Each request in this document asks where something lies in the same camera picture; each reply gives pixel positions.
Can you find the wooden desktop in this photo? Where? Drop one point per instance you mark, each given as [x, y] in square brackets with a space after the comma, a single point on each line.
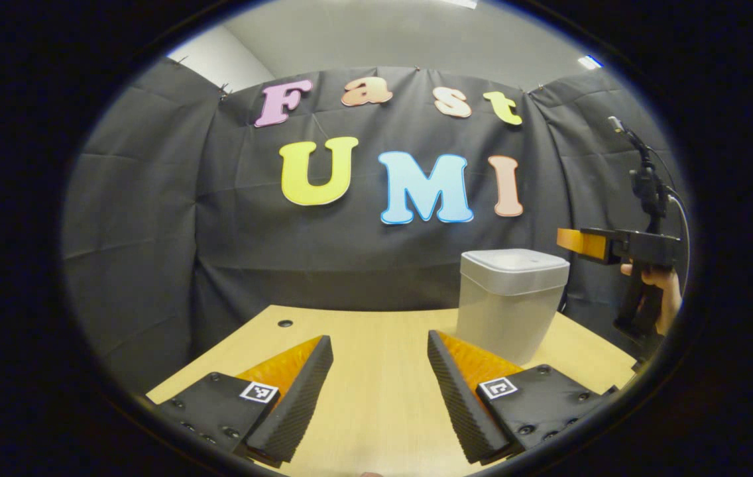
[376, 371]

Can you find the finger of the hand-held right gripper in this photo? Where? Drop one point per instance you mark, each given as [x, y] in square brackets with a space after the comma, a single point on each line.
[585, 244]

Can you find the grey desktop garbage bin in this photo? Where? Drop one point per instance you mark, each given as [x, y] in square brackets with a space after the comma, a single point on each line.
[509, 305]

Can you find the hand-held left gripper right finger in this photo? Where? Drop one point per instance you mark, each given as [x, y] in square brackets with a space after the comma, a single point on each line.
[459, 404]

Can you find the small ceiling light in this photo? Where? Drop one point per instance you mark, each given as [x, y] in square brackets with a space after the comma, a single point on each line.
[590, 62]

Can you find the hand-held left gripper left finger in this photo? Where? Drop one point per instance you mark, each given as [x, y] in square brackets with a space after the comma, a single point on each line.
[303, 397]

